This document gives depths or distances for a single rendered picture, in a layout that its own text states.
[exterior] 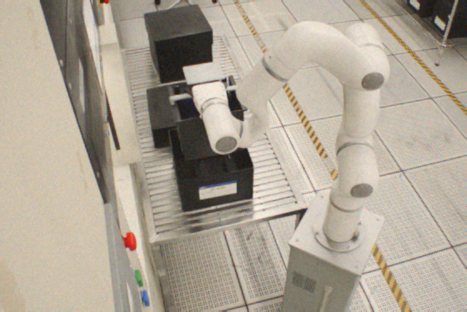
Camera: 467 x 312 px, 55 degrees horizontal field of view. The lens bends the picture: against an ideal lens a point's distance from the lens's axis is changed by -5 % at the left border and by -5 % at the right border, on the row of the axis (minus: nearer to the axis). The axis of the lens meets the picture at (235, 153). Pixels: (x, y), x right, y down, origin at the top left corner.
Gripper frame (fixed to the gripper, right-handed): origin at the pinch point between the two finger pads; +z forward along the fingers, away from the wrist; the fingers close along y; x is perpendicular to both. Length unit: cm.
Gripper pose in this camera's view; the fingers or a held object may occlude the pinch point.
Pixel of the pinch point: (203, 78)
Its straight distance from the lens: 153.1
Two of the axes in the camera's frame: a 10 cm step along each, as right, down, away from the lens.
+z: -2.4, -6.9, 6.8
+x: -0.2, -7.0, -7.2
